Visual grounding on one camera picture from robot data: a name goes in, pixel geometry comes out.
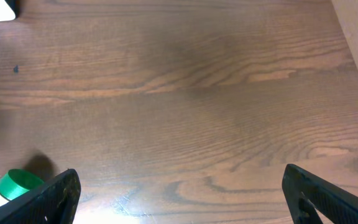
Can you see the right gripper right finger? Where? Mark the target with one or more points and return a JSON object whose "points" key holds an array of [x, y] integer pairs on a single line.
{"points": [[307, 194]]}

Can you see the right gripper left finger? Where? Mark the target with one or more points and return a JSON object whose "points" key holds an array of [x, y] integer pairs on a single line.
{"points": [[55, 201]]}

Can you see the green lid jar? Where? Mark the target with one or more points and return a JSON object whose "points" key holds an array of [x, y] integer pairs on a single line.
{"points": [[15, 183]]}

